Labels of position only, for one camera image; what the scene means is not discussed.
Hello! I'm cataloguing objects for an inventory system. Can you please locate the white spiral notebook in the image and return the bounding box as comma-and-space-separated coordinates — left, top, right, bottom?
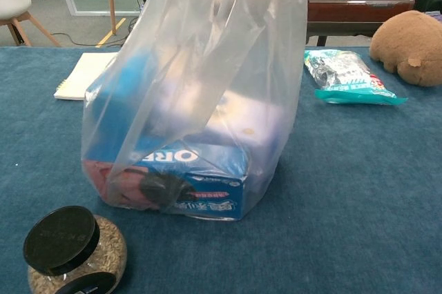
53, 52, 120, 101

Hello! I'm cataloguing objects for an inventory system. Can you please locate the teal snack packet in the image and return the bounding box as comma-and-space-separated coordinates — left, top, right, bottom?
303, 49, 409, 105

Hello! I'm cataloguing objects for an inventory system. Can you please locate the glass jar of grains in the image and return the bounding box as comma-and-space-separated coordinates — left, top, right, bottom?
27, 214, 128, 294

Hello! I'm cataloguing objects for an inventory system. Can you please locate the brown plush toy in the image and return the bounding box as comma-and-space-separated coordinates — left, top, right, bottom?
369, 10, 442, 88

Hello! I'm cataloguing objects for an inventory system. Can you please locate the black floor cable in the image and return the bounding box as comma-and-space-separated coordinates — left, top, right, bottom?
50, 31, 103, 48

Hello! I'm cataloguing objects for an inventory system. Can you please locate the white lavender tissue pack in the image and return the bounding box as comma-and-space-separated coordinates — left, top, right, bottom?
203, 89, 281, 157

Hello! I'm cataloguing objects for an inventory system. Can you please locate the plain blue box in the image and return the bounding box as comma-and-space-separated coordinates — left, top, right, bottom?
84, 55, 167, 166

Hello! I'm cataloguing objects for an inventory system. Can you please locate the blue Oreo cookie box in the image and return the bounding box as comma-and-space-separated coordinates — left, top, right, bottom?
82, 141, 250, 221

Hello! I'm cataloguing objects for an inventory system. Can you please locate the black round jar lid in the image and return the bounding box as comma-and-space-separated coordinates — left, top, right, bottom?
22, 205, 102, 277

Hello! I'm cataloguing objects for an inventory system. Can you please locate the brown mahjong table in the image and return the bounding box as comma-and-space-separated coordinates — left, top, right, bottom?
303, 0, 416, 48

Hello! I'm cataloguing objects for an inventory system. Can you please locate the translucent plastic bag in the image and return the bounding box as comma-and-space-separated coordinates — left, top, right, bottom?
81, 0, 312, 223

